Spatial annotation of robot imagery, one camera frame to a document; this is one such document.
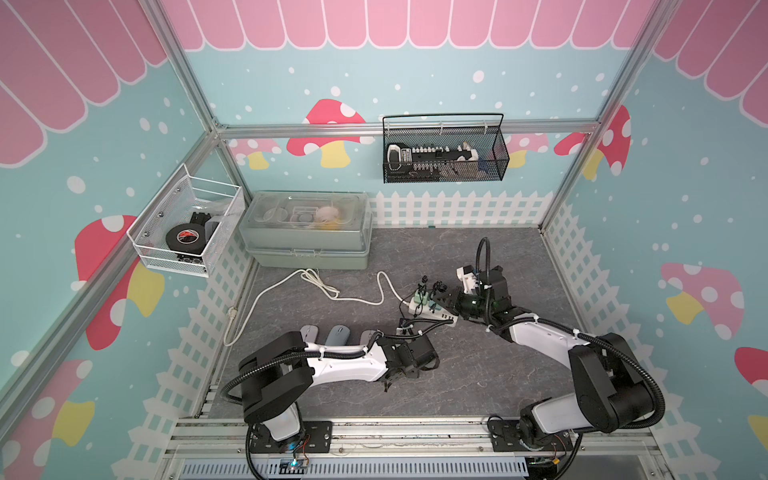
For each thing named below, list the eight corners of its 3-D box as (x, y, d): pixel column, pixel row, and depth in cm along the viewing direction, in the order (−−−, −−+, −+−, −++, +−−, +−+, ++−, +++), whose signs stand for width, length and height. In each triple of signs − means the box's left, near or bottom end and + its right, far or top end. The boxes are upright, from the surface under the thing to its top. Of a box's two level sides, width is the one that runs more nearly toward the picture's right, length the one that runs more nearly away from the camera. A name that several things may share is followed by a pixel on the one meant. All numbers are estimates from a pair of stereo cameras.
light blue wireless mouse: (327, 345, 91) (325, 342, 89) (329, 327, 95) (328, 324, 93) (349, 345, 91) (348, 342, 89) (350, 327, 95) (350, 324, 93)
